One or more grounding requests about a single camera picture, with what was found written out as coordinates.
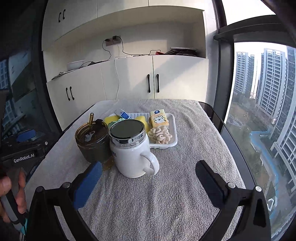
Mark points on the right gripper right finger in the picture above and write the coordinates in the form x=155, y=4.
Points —
x=253, y=223

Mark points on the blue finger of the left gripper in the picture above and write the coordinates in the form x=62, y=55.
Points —
x=27, y=135

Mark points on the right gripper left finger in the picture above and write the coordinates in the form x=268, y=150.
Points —
x=43, y=222

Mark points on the large yellow sponge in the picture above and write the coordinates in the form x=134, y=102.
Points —
x=108, y=120

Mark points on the green flower cloth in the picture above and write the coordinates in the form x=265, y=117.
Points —
x=121, y=119

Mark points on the blue tissue pack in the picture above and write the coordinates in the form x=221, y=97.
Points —
x=122, y=114

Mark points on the cream knotted rope toy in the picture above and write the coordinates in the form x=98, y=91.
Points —
x=160, y=135

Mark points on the yellow bear tissue pack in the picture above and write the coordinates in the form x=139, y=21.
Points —
x=158, y=118

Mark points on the left hand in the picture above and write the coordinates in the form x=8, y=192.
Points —
x=20, y=198

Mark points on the green sleeved glass cup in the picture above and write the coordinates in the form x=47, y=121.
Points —
x=94, y=143

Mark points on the amber glass straw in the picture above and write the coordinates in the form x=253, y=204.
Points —
x=90, y=124

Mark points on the grey towel table cover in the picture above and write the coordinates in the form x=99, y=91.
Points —
x=172, y=205

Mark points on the white bowl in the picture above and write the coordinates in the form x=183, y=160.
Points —
x=75, y=65

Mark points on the chrome mug lid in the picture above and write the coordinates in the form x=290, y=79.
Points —
x=127, y=133

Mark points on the white ceramic mug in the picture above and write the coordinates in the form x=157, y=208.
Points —
x=135, y=161

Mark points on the white upper cabinet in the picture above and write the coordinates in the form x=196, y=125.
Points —
x=72, y=21

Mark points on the white cabinet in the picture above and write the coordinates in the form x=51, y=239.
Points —
x=146, y=77
x=72, y=21

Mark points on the white plastic tray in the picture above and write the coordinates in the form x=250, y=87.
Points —
x=145, y=119

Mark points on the white lower cabinet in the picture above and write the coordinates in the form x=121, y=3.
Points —
x=146, y=77

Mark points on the wall power outlet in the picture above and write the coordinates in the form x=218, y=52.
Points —
x=113, y=41

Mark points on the black window frame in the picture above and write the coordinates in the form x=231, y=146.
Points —
x=278, y=28

